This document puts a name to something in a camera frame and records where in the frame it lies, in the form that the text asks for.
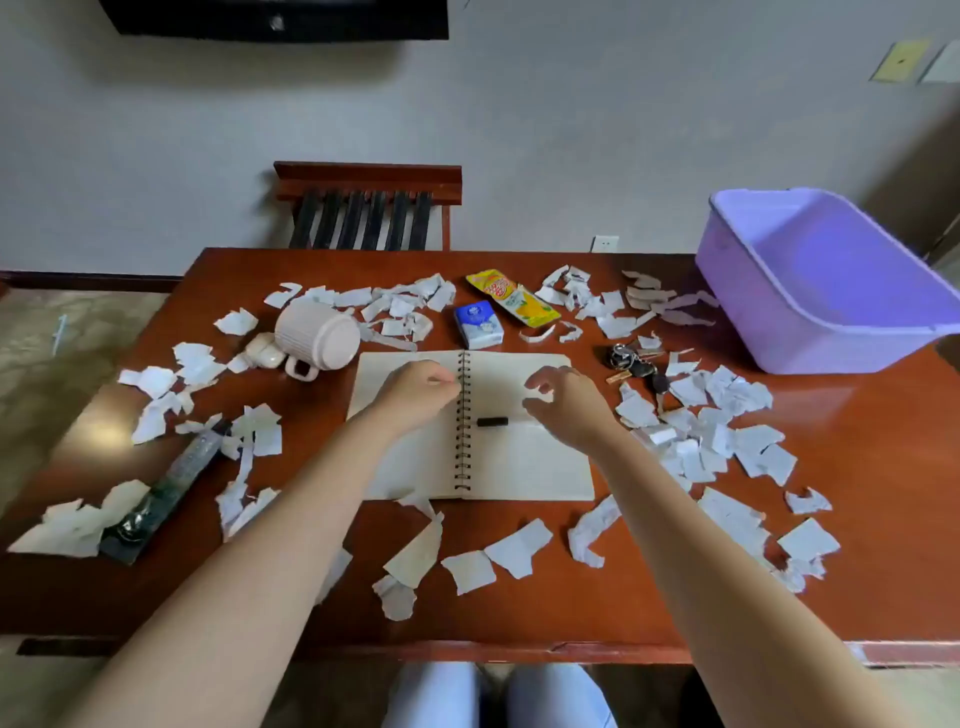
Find yellow snack packet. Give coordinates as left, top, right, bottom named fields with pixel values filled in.
left=465, top=269, right=562, bottom=329

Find person's left hand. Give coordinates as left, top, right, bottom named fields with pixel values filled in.
left=365, top=359, right=463, bottom=444

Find white earbuds case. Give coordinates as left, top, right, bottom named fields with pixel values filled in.
left=244, top=332, right=288, bottom=370

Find blue tissue pack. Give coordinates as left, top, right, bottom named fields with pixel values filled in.
left=452, top=301, right=505, bottom=352

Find bunch of keys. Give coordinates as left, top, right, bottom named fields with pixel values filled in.
left=605, top=342, right=673, bottom=412

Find person's right forearm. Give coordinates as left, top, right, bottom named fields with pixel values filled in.
left=592, top=431, right=909, bottom=728

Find brown wooden desk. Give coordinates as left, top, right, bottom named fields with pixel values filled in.
left=0, top=247, right=960, bottom=669

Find black wall television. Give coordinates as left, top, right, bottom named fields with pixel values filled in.
left=98, top=0, right=450, bottom=43

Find purple spiral notebook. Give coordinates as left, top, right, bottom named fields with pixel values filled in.
left=346, top=349, right=596, bottom=502

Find white paper scraps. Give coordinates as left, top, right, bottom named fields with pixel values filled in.
left=7, top=263, right=841, bottom=624

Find person's left forearm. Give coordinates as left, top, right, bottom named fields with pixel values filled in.
left=56, top=408, right=425, bottom=728

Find yellow wall plate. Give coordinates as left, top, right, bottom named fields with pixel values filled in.
left=869, top=38, right=932, bottom=84

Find person's blue jeans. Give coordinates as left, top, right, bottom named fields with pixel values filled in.
left=382, top=662, right=618, bottom=728

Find dark green tube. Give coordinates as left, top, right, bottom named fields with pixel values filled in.
left=98, top=419, right=232, bottom=567

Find person's right hand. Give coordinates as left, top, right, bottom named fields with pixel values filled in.
left=522, top=365, right=628, bottom=455

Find purple plastic basket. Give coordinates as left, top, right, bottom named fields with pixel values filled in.
left=694, top=187, right=960, bottom=376

